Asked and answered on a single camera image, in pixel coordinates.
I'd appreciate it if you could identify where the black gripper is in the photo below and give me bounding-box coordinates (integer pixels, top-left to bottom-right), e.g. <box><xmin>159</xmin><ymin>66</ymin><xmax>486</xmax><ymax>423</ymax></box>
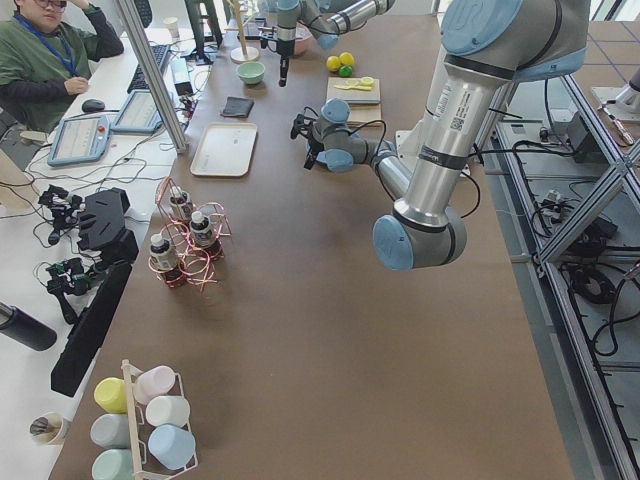
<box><xmin>260</xmin><ymin>27</ymin><xmax>297</xmax><ymax>87</ymax></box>
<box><xmin>290</xmin><ymin>106</ymin><xmax>325</xmax><ymax>170</ymax></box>

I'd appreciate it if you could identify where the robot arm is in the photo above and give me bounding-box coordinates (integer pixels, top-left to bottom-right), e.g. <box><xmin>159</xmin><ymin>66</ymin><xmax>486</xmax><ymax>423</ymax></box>
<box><xmin>291</xmin><ymin>1</ymin><xmax>589</xmax><ymax>271</ymax></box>
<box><xmin>260</xmin><ymin>0</ymin><xmax>395</xmax><ymax>87</ymax></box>

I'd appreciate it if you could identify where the green bowl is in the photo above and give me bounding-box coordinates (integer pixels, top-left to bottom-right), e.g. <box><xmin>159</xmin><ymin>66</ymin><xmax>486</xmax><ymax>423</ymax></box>
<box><xmin>236</xmin><ymin>61</ymin><xmax>266</xmax><ymax>85</ymax></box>

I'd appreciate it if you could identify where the pink ice bowl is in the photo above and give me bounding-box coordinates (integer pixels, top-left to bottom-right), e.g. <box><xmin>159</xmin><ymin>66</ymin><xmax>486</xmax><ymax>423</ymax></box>
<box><xmin>294</xmin><ymin>24</ymin><xmax>314</xmax><ymax>56</ymax></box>

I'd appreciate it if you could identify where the whole lemon upper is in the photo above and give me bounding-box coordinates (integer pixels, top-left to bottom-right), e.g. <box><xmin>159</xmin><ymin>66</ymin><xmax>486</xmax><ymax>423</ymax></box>
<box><xmin>325</xmin><ymin>56</ymin><xmax>342</xmax><ymax>72</ymax></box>

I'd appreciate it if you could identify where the whole lemon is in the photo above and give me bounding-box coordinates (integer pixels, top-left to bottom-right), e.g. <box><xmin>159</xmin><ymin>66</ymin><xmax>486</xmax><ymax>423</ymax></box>
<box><xmin>325</xmin><ymin>56</ymin><xmax>342</xmax><ymax>72</ymax></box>
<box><xmin>338</xmin><ymin>52</ymin><xmax>355</xmax><ymax>67</ymax></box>

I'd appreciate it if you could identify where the grey folded cloth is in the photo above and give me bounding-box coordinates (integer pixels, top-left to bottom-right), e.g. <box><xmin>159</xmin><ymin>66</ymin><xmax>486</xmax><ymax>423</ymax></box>
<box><xmin>220</xmin><ymin>96</ymin><xmax>255</xmax><ymax>118</ymax></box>

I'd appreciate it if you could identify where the green lime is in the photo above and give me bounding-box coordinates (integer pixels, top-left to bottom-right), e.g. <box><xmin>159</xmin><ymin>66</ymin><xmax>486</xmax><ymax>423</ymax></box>
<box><xmin>338</xmin><ymin>65</ymin><xmax>353</xmax><ymax>78</ymax></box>

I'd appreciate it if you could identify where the whole lemon lower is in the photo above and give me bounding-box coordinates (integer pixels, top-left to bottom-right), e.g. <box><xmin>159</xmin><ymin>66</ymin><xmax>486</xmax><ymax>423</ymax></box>
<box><xmin>338</xmin><ymin>52</ymin><xmax>355</xmax><ymax>67</ymax></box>

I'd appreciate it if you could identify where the yellow plastic knife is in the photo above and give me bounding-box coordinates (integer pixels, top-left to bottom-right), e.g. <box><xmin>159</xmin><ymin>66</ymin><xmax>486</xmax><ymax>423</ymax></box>
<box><xmin>334</xmin><ymin>82</ymin><xmax>373</xmax><ymax>91</ymax></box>

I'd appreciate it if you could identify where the wooden cutting board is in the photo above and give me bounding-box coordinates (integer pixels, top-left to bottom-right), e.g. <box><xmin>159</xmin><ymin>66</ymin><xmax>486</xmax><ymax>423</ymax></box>
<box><xmin>326</xmin><ymin>77</ymin><xmax>382</xmax><ymax>126</ymax></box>

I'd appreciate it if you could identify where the cream rabbit tray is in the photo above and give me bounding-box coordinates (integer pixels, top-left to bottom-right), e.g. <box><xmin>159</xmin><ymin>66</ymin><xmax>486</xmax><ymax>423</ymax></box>
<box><xmin>190</xmin><ymin>122</ymin><xmax>258</xmax><ymax>178</ymax></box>

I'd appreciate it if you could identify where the black keyboard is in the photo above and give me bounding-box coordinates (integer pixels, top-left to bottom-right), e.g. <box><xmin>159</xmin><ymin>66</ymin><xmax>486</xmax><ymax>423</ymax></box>
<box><xmin>126</xmin><ymin>43</ymin><xmax>173</xmax><ymax>95</ymax></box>

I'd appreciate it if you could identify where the bottle lower left white cap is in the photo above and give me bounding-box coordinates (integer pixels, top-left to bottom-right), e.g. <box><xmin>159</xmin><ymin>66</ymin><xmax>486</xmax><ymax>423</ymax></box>
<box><xmin>190</xmin><ymin>210</ymin><xmax>222</xmax><ymax>259</ymax></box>

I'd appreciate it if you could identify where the bottle white cap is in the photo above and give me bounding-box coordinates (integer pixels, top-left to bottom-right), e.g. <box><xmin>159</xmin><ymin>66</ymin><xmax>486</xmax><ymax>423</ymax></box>
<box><xmin>169</xmin><ymin>186</ymin><xmax>193</xmax><ymax>220</ymax></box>
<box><xmin>149</xmin><ymin>233</ymin><xmax>185</xmax><ymax>288</ymax></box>
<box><xmin>190</xmin><ymin>210</ymin><xmax>222</xmax><ymax>259</ymax></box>

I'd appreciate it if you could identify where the bottle top white cap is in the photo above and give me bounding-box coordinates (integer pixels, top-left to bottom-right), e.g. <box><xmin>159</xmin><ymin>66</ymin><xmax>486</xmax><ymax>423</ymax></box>
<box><xmin>169</xmin><ymin>186</ymin><xmax>193</xmax><ymax>220</ymax></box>

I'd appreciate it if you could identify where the teach pendant far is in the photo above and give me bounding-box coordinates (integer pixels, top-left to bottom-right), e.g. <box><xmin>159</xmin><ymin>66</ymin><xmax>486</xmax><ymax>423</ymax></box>
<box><xmin>111</xmin><ymin>89</ymin><xmax>162</xmax><ymax>135</ymax></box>

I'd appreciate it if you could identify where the teach pendant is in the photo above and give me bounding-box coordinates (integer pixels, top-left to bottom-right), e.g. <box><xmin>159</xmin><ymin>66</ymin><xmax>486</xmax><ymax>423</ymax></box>
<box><xmin>111</xmin><ymin>89</ymin><xmax>162</xmax><ymax>135</ymax></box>
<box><xmin>47</xmin><ymin>114</ymin><xmax>110</xmax><ymax>167</ymax></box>

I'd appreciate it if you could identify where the bottle lower right white cap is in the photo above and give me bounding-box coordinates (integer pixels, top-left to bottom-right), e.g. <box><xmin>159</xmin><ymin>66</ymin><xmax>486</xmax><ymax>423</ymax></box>
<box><xmin>149</xmin><ymin>233</ymin><xmax>185</xmax><ymax>288</ymax></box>

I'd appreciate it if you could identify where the black computer mouse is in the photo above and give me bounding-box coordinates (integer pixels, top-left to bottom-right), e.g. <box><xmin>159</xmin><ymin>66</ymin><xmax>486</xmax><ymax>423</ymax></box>
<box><xmin>81</xmin><ymin>99</ymin><xmax>106</xmax><ymax>113</ymax></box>

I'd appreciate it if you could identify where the teach pendant near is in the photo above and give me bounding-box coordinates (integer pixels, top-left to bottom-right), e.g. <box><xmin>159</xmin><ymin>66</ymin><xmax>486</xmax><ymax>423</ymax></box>
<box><xmin>47</xmin><ymin>114</ymin><xmax>110</xmax><ymax>167</ymax></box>

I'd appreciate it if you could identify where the person in green shirt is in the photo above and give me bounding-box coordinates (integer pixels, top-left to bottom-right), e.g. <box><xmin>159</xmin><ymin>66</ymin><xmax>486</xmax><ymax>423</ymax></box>
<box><xmin>1</xmin><ymin>1</ymin><xmax>124</xmax><ymax>133</ymax></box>

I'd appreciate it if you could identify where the pale pink cup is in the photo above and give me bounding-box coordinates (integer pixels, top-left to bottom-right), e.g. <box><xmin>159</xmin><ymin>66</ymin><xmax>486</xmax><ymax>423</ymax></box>
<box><xmin>133</xmin><ymin>365</ymin><xmax>176</xmax><ymax>405</ymax></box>

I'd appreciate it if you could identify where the pale green cup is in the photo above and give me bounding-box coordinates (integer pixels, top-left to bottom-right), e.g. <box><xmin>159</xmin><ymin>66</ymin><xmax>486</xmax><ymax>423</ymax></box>
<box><xmin>145</xmin><ymin>395</ymin><xmax>191</xmax><ymax>428</ymax></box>

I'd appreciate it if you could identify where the yellow cup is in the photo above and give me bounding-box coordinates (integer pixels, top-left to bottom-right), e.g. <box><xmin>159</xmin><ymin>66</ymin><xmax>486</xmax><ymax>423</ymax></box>
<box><xmin>93</xmin><ymin>377</ymin><xmax>127</xmax><ymax>414</ymax></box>

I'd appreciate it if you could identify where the light blue cup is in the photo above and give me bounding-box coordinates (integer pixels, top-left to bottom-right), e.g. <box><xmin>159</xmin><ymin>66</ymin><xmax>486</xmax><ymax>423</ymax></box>
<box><xmin>148</xmin><ymin>424</ymin><xmax>196</xmax><ymax>470</ymax></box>

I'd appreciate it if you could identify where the paper cup with utensils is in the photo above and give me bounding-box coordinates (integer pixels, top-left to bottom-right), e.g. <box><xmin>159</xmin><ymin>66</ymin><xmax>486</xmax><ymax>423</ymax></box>
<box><xmin>29</xmin><ymin>412</ymin><xmax>71</xmax><ymax>445</ymax></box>

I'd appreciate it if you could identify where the copper wire bottle rack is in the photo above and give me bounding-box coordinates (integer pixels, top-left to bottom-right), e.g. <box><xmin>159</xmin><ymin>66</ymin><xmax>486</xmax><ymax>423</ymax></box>
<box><xmin>148</xmin><ymin>177</ymin><xmax>231</xmax><ymax>291</ymax></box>

